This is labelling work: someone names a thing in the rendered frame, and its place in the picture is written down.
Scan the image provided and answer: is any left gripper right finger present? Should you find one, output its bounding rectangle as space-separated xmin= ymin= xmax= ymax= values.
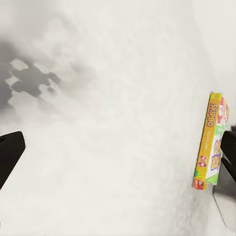
xmin=220 ymin=131 xmax=236 ymax=170

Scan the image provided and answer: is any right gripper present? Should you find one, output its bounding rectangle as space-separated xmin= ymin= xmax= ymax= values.
xmin=221 ymin=156 xmax=236 ymax=181

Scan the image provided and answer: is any board game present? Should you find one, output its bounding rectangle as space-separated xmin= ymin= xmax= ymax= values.
xmin=193 ymin=93 xmax=230 ymax=190

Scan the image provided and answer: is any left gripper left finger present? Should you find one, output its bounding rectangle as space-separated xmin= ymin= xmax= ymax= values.
xmin=0 ymin=131 xmax=26 ymax=190

